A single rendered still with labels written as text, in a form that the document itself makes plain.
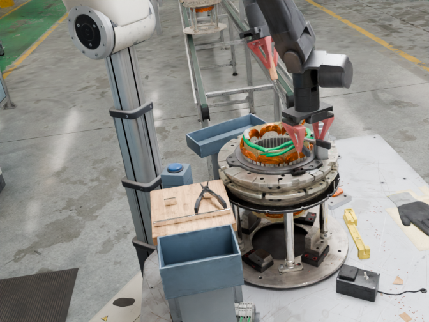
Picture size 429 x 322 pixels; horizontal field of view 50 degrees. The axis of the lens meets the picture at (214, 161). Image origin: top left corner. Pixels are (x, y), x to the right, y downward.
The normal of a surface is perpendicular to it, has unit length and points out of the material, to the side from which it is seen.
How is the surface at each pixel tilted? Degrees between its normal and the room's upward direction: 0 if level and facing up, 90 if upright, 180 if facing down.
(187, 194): 0
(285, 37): 113
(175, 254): 90
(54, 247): 0
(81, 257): 0
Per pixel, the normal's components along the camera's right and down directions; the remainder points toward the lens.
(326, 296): -0.11, -0.87
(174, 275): 0.15, 0.46
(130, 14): 0.85, 0.17
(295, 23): 0.75, 0.01
